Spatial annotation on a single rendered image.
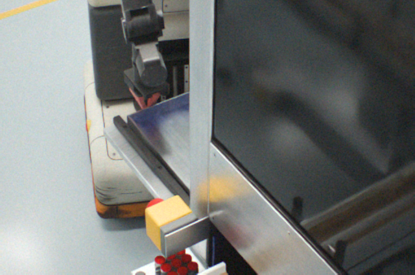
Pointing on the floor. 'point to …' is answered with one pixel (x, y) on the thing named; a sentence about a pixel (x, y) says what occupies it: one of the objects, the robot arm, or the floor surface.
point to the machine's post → (202, 94)
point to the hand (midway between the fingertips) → (147, 109)
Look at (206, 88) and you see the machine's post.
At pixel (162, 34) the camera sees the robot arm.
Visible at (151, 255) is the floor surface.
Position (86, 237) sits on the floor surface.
